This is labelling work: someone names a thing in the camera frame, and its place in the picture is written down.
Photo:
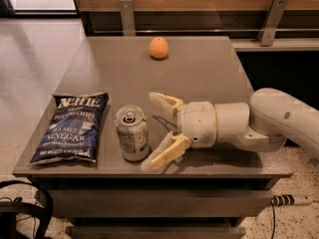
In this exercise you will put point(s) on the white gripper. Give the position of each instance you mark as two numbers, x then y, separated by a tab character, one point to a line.
196	120

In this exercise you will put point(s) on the silver 7up soda can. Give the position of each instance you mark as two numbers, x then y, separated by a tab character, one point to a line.
133	133

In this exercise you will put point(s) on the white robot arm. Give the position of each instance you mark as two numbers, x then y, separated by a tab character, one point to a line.
263	124

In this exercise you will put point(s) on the orange fruit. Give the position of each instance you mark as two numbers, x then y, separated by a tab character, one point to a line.
158	47

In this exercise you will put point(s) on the blue kettle chips bag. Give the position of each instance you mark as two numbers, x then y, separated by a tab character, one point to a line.
72	133

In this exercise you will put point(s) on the grey lower drawer front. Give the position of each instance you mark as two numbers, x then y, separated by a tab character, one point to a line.
122	232

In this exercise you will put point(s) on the grey drawer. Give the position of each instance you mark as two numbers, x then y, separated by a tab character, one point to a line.
119	203
122	232

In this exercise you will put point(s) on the grey upper drawer front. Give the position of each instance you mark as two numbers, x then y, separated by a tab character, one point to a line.
119	203

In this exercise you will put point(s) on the white power strip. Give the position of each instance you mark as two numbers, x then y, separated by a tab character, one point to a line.
293	200

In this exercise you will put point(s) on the left metal bracket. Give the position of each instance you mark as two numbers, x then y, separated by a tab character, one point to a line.
127	17

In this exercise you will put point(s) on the metal bracket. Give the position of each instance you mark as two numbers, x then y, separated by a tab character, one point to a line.
127	17
267	33

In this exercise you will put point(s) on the right metal bracket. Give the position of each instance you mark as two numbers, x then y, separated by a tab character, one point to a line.
267	33

